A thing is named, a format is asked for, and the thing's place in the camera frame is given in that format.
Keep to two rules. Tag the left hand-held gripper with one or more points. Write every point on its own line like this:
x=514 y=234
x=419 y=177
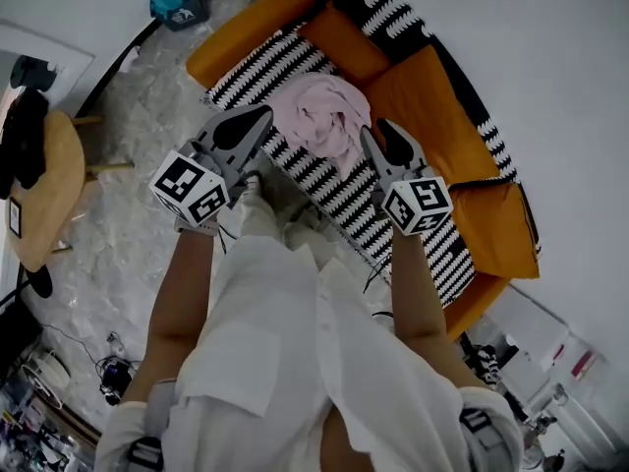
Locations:
x=189 y=187

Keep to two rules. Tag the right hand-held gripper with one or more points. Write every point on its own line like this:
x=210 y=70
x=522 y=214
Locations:
x=417 y=204

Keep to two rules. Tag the orange sofa seat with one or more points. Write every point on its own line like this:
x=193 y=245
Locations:
x=432 y=116

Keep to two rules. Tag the pink cloth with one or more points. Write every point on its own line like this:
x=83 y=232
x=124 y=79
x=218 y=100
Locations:
x=322 y=113

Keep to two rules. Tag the person's left forearm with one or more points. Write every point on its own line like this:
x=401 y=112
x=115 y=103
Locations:
x=172 y=293

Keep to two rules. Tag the person's right forearm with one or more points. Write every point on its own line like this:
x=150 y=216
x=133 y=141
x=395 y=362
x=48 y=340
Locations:
x=417 y=293

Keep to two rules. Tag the person's white shoe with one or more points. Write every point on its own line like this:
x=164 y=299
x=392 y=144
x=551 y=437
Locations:
x=253 y=179

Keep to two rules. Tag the large orange back cushion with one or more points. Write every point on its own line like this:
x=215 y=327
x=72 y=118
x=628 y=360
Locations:
x=427 y=111
x=496 y=229

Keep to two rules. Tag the black white patterned throw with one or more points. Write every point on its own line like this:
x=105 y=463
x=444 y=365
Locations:
x=388 y=3
x=339 y=190

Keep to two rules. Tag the person's white trousers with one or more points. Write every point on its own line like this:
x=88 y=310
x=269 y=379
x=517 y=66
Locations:
x=260 y=219

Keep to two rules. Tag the pale wrist band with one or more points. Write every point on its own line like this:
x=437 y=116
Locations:
x=196 y=227

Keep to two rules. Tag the small orange cushion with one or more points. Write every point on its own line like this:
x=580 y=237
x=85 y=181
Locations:
x=344 y=42

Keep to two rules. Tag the teal storage bag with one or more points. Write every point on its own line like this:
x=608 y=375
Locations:
x=177 y=3

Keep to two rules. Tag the white leaning board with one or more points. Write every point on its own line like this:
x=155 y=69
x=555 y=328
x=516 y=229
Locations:
x=64 y=64

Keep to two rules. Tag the round wooden side table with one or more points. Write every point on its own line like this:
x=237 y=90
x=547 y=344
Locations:
x=54 y=190

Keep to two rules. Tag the black round device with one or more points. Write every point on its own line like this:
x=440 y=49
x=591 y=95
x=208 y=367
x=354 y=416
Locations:
x=34 y=73

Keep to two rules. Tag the black garment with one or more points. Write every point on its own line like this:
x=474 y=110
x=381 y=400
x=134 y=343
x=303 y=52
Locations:
x=22 y=140

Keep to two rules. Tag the person's white shirt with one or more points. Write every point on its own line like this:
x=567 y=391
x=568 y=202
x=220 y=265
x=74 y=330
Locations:
x=275 y=362

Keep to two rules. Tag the black white patterned fabric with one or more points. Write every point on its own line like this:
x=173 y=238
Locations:
x=487 y=366

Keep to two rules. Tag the white storage box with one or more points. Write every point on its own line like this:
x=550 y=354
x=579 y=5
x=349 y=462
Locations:
x=540 y=332

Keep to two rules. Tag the small framed card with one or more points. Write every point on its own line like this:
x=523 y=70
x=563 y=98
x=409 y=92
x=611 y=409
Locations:
x=15 y=217

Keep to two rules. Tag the black oval stool base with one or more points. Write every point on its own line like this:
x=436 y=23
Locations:
x=40 y=282

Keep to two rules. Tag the black box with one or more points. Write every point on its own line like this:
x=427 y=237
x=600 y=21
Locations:
x=17 y=342

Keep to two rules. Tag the clear glass jar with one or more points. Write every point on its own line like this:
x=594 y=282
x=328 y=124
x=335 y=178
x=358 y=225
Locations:
x=543 y=421

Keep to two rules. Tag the white round fan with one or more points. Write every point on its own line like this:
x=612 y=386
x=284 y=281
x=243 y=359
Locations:
x=46 y=374

